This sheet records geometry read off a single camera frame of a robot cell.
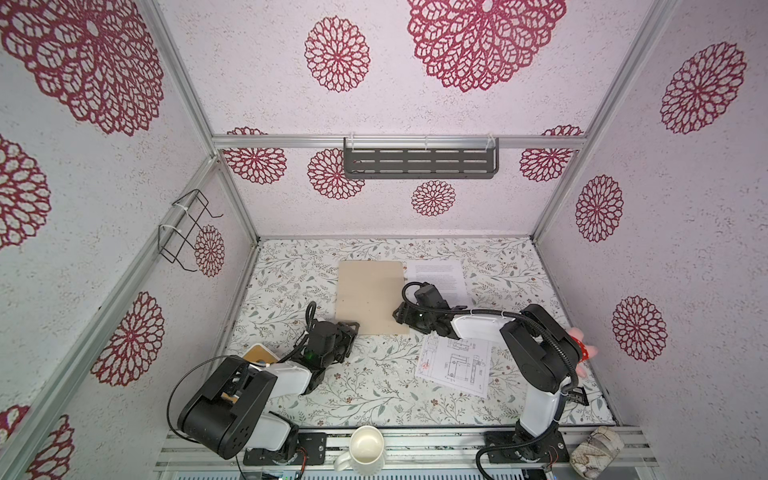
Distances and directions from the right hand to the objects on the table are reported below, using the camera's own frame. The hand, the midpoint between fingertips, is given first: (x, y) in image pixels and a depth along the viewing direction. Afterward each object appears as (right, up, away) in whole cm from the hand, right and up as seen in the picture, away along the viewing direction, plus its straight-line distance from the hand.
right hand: (397, 313), depth 95 cm
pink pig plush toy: (+53, -9, -10) cm, 55 cm away
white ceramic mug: (-9, -32, -19) cm, 39 cm away
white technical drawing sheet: (+19, -14, -7) cm, 25 cm away
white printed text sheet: (+19, +11, +15) cm, 27 cm away
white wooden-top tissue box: (-39, -10, -11) cm, 42 cm away
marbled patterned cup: (+44, -30, -26) cm, 59 cm away
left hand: (-12, -5, -4) cm, 13 cm away
